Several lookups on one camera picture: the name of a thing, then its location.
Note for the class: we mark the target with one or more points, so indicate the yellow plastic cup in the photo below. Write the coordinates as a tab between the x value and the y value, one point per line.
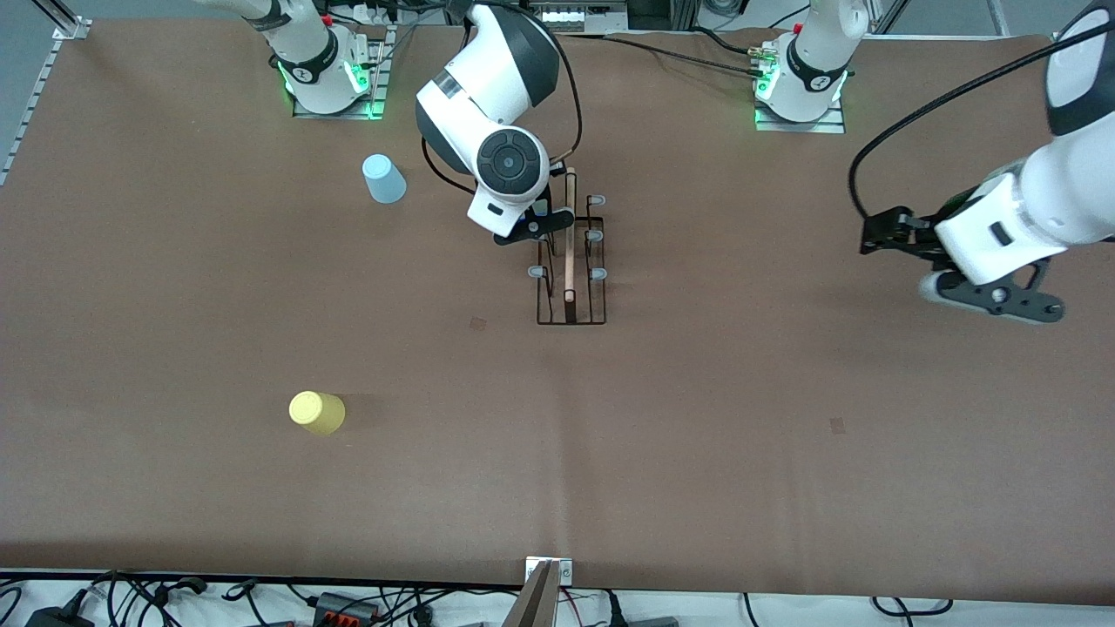
315	414

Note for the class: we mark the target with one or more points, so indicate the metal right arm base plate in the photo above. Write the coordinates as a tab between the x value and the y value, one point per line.
376	78

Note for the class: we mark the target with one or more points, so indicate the silver table edge bracket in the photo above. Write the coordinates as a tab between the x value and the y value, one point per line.
564	570

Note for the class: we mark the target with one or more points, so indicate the brown table cover sheet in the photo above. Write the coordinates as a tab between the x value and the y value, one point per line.
697	435

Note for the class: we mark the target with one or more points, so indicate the brown wedge shaped post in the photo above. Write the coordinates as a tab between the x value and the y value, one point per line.
540	605

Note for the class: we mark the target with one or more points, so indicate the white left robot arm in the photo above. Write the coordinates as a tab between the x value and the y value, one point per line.
1054	200

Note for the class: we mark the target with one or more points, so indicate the black power adapter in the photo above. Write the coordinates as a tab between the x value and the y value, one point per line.
57	618

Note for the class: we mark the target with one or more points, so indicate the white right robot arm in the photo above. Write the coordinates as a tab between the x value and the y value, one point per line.
488	87

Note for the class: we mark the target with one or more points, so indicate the white power strip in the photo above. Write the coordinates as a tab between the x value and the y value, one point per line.
566	17

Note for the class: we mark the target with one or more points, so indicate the light blue plastic cup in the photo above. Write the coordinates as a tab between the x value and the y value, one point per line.
383	181

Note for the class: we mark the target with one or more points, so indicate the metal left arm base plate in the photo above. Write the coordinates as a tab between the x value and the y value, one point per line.
823	126

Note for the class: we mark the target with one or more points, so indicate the black red connector block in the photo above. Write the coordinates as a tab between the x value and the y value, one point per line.
344	607

